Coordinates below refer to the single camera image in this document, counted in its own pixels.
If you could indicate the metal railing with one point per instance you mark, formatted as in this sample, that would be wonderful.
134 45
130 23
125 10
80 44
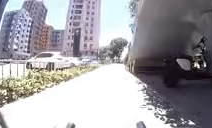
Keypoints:
9 69

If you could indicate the tree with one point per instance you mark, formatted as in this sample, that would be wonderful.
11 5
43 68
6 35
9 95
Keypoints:
115 48

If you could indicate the grey high-rise building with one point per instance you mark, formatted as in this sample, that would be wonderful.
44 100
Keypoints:
19 31

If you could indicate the robot's own part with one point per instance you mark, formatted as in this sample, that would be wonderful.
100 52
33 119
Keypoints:
141 124
70 125

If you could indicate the large dark vehicle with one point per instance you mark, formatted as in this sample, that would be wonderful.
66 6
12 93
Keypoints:
170 36

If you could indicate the white car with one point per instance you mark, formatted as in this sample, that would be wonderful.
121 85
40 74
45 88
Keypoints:
49 60

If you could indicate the low green hedge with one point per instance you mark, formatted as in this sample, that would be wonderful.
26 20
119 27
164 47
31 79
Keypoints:
30 83

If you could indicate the pale pavement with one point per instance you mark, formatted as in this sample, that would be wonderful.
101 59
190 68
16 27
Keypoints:
104 96

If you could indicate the tall pale tower building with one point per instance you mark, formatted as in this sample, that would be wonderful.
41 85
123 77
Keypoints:
82 26

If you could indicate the orange brick building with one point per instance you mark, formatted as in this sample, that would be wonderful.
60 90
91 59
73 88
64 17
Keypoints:
44 37

